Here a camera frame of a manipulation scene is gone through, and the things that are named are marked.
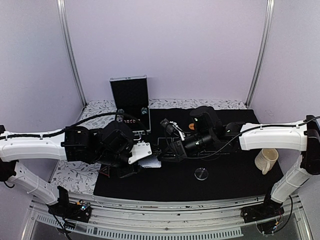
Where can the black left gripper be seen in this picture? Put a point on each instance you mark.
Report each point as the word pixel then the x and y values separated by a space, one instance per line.
pixel 124 173

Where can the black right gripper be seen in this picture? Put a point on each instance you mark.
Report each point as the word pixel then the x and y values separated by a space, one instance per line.
pixel 179 152

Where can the blue patterned card deck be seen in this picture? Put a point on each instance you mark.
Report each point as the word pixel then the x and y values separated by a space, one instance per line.
pixel 150 162

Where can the long poker chip stack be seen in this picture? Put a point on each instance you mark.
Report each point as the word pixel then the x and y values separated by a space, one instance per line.
pixel 119 116

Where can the clear dealer button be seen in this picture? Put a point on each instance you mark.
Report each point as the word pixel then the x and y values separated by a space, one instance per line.
pixel 201 173

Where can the short poker chip stack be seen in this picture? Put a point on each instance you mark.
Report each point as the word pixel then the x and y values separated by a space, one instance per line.
pixel 144 111

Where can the orange big blind button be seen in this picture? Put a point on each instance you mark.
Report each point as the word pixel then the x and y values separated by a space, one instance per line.
pixel 191 126

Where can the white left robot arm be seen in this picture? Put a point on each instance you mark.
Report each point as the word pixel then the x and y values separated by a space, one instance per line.
pixel 15 147

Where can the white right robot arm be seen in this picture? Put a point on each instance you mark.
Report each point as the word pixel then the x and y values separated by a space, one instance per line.
pixel 301 136

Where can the red triangle all-in marker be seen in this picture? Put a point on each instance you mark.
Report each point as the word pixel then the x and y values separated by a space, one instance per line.
pixel 105 171

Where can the red dice row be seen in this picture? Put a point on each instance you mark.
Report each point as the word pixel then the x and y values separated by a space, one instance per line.
pixel 130 121

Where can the black poker mat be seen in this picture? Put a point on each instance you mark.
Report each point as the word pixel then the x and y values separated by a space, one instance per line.
pixel 230 176

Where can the floral white tablecloth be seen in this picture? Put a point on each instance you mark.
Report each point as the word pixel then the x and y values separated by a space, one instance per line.
pixel 79 177

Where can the aluminium poker chip case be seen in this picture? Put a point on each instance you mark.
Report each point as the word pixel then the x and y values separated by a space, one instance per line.
pixel 131 94

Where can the cream ribbed mug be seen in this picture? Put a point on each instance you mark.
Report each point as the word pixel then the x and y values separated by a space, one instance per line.
pixel 266 159

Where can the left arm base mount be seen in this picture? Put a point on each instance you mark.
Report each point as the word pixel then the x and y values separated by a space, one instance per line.
pixel 79 211

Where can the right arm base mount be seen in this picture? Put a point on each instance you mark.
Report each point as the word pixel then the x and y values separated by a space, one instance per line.
pixel 267 209

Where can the left aluminium frame post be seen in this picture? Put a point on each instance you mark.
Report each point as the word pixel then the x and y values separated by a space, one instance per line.
pixel 62 13

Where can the aluminium frame post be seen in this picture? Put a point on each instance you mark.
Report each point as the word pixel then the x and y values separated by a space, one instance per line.
pixel 267 24
pixel 62 13

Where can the right aluminium frame post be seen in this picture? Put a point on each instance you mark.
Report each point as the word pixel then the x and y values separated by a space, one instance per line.
pixel 267 24

